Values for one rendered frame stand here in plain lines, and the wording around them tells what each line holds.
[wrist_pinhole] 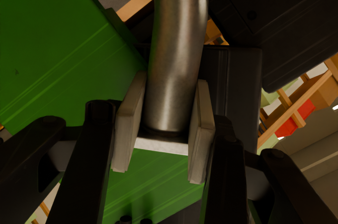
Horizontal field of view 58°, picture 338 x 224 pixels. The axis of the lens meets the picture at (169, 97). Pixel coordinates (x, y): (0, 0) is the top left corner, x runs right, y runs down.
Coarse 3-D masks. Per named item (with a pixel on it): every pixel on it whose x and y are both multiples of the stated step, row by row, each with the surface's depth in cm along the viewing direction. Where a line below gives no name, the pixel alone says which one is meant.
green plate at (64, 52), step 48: (0, 0) 19; (48, 0) 19; (96, 0) 20; (0, 48) 20; (48, 48) 20; (96, 48) 20; (0, 96) 22; (48, 96) 21; (96, 96) 21; (144, 192) 24; (192, 192) 24
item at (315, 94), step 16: (208, 32) 331; (304, 80) 435; (320, 80) 370; (336, 80) 400; (272, 96) 338; (304, 96) 350; (320, 96) 379; (336, 96) 392; (272, 112) 393; (288, 112) 332; (304, 112) 358; (272, 128) 315; (288, 128) 339; (272, 144) 323
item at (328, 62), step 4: (332, 56) 88; (336, 56) 87; (328, 60) 90; (332, 60) 88; (336, 60) 87; (328, 64) 93; (332, 64) 89; (336, 64) 88; (332, 68) 92; (336, 68) 88; (332, 72) 95; (336, 72) 90; (336, 76) 93
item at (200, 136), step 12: (204, 84) 18; (204, 96) 16; (192, 108) 18; (204, 108) 15; (192, 120) 17; (204, 120) 14; (192, 132) 16; (204, 132) 13; (192, 144) 15; (204, 144) 13; (192, 156) 14; (204, 156) 13; (192, 168) 14; (204, 168) 14; (192, 180) 14
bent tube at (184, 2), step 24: (168, 0) 16; (192, 0) 15; (168, 24) 16; (192, 24) 16; (168, 48) 16; (192, 48) 16; (168, 72) 17; (192, 72) 17; (144, 96) 18; (168, 96) 17; (192, 96) 18; (144, 120) 18; (168, 120) 18; (144, 144) 18; (168, 144) 18
